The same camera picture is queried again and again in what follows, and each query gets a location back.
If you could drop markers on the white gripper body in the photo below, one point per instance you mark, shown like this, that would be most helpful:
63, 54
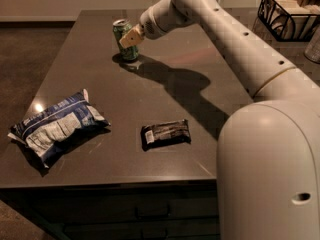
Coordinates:
149, 23

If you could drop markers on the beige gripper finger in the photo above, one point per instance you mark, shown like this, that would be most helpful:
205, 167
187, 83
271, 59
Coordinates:
133, 37

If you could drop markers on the green soda can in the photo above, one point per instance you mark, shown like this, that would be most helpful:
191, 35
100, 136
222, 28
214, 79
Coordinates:
120, 28

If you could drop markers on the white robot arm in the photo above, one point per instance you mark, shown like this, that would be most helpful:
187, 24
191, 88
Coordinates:
268, 152

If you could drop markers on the blue chip bag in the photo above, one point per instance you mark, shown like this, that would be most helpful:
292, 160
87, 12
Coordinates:
46, 132

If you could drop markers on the black snack packet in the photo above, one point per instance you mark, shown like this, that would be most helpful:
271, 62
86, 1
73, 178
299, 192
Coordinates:
163, 134

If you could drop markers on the black wire basket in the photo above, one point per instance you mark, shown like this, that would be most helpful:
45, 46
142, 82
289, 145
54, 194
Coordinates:
290, 20

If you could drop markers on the upper drawer handle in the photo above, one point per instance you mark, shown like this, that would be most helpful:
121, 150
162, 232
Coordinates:
152, 211

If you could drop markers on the drawer handle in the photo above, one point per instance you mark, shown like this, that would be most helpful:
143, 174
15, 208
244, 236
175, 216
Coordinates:
152, 211
154, 234

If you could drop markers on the lower drawer handle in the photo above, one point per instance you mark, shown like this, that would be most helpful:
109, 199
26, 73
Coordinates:
154, 234

